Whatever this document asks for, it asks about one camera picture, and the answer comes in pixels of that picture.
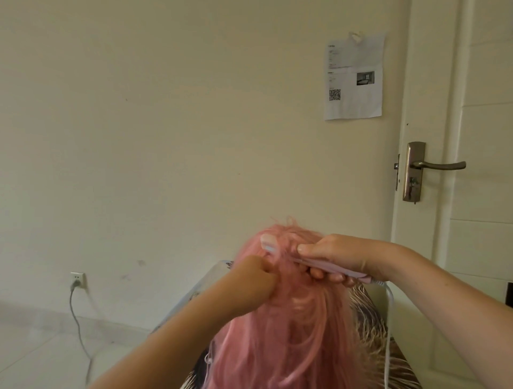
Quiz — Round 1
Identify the person's right hand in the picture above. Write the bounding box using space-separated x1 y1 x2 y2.
297 234 390 287

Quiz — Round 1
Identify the person's left hand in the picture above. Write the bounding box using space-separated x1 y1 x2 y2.
218 255 278 317

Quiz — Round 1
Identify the pink hair straightener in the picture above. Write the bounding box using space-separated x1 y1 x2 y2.
261 234 373 284

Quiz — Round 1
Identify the pink wig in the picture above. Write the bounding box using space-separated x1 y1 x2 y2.
208 216 387 389

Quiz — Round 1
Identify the person's right forearm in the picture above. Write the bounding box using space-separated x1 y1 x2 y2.
377 240 513 389

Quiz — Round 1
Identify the person's left forearm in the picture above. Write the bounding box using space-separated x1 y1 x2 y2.
86 286 241 389

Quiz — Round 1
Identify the brown patterned table cloth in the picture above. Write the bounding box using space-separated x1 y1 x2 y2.
176 285 423 389

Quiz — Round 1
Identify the white printed paper sheet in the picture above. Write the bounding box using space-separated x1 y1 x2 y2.
324 31 387 121

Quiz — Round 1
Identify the white door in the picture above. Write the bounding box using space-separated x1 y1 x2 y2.
390 0 513 389

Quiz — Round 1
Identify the white straightener cable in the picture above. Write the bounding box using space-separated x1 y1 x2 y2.
370 279 396 389

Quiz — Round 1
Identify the metal door handle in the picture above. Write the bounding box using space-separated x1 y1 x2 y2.
402 141 467 204

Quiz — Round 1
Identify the grey power cable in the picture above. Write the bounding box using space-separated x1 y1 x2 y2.
69 280 96 386

